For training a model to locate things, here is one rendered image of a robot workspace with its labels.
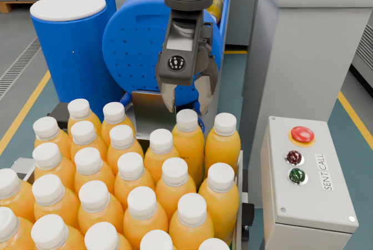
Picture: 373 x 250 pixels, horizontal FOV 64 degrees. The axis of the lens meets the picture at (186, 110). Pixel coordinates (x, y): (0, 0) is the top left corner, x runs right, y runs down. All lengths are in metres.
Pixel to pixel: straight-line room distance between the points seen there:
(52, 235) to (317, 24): 0.94
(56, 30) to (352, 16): 1.00
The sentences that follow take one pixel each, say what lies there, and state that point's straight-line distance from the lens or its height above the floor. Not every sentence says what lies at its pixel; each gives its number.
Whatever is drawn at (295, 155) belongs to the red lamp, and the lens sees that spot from 0.48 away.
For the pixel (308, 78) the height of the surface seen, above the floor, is 0.84.
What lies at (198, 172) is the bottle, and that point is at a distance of 0.62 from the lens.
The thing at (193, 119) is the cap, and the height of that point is 1.09.
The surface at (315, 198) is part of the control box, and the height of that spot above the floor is 1.10.
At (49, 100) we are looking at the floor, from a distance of 2.63.
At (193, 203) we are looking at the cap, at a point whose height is 1.09.
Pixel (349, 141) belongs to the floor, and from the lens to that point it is 2.32.
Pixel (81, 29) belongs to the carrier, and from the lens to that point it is 1.18.
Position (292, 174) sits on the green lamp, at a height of 1.11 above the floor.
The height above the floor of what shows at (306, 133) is 1.11.
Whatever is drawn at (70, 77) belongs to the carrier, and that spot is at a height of 0.79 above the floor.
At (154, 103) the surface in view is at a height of 1.02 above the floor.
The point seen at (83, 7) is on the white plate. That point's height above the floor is 1.04.
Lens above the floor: 1.44
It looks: 39 degrees down
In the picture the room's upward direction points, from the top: straight up
